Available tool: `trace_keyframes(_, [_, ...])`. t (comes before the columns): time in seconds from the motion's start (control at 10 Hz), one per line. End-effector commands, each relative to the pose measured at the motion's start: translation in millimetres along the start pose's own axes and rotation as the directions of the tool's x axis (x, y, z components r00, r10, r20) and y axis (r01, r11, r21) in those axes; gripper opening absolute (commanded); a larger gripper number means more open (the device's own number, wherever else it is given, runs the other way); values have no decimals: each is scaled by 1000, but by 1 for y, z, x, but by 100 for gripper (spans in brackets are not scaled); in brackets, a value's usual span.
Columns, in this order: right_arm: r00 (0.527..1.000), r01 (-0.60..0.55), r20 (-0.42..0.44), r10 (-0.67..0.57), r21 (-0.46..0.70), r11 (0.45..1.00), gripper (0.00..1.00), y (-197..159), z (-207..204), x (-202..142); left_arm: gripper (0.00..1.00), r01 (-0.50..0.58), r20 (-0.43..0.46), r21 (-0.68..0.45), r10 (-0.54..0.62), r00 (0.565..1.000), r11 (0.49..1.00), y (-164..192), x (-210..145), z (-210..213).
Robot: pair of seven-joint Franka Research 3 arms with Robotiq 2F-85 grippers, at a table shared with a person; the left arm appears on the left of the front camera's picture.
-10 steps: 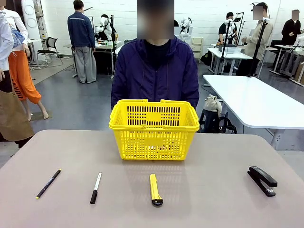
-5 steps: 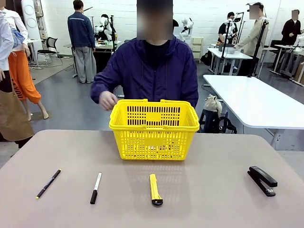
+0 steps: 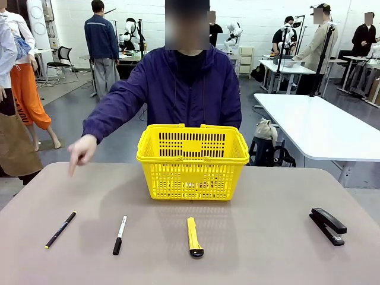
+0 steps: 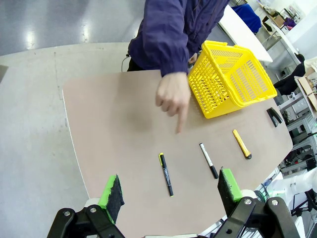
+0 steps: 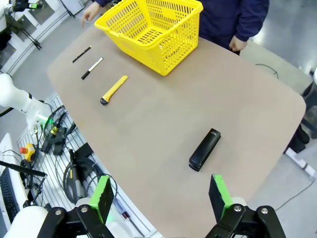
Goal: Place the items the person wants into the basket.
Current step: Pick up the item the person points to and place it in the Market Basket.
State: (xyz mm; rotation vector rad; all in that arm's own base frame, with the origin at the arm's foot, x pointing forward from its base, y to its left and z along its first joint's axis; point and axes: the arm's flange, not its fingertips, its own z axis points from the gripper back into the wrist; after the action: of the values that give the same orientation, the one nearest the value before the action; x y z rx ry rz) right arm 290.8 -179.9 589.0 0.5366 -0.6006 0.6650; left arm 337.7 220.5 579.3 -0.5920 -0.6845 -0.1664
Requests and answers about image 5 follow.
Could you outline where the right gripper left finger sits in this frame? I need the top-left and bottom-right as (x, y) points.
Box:
(37, 175), (116, 238)

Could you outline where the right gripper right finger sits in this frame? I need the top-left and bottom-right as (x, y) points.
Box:
(205, 174), (287, 238)

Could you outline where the black pen yellow tip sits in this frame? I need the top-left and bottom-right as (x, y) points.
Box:
(72, 45), (92, 63)

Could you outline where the person's right forearm purple sleeve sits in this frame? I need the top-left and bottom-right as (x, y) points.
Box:
(95, 0), (122, 8)

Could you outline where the yellow plastic shopping basket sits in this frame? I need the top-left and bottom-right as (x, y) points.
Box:
(94, 0), (204, 76)

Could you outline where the person in purple jacket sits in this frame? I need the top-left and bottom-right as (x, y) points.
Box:
(95, 0), (270, 50)

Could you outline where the person's left hand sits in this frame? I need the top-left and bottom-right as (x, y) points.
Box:
(229, 36), (248, 52)

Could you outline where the person's right hand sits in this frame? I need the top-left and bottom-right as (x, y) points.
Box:
(81, 3), (101, 27)

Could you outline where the black stapler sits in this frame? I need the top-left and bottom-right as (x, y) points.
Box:
(188, 128), (221, 172)

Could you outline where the black power adapter box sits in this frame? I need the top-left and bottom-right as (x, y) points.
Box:
(74, 143), (94, 159)

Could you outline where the black rod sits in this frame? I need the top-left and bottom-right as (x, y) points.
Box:
(0, 160), (48, 177)

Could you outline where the yellow red emergency stop button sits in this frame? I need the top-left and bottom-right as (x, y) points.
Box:
(19, 143), (35, 162)

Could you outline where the black keyboard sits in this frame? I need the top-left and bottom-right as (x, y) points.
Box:
(0, 167), (20, 224)

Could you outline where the yellow utility knife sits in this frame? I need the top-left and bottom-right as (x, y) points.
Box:
(100, 75), (129, 106)

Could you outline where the white marker black cap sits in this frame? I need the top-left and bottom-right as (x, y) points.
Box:
(81, 57), (104, 80)

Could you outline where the black tripod stand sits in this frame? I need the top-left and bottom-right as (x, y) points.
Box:
(9, 13), (43, 50)

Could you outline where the coiled black cable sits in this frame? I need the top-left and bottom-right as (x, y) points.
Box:
(63, 148), (105, 204)

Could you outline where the white slotted base plate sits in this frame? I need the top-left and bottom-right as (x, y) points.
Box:
(17, 91), (159, 238)

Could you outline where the black cable bundle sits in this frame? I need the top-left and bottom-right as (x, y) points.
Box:
(43, 106), (76, 154)

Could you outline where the black floor cable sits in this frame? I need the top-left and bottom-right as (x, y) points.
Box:
(256, 63), (279, 79)

